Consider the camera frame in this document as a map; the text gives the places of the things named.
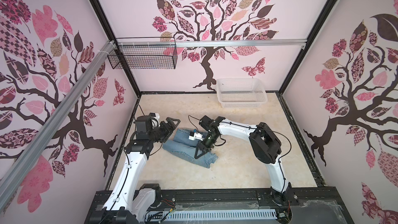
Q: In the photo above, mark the blue denim long pants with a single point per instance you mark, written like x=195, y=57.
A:
x=184, y=148

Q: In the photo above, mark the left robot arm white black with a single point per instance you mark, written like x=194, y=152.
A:
x=124, y=206

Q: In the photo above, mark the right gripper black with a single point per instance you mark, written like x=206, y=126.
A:
x=204, y=143

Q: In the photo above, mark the black wire basket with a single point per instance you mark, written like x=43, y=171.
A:
x=144, y=53

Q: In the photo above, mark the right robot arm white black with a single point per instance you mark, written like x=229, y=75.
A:
x=265, y=144

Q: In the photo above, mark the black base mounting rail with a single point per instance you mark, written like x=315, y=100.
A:
x=262, y=196

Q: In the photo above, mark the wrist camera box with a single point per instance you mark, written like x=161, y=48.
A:
x=196, y=136
x=155, y=118

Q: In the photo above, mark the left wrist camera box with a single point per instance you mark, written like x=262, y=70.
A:
x=155, y=118

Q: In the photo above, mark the aluminium rail back wall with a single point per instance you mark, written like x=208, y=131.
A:
x=220, y=43

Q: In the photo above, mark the white slotted cable duct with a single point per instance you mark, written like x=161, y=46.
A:
x=213, y=215

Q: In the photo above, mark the aluminium rail wall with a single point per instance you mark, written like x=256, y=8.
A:
x=14, y=177
x=220, y=43

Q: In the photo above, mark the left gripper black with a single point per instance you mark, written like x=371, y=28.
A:
x=167, y=130

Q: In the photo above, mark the aluminium rail left wall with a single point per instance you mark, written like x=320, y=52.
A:
x=14, y=177

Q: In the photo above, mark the white plastic mesh basket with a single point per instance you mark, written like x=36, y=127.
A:
x=240, y=93

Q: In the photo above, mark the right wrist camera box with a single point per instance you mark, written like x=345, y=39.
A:
x=196, y=136

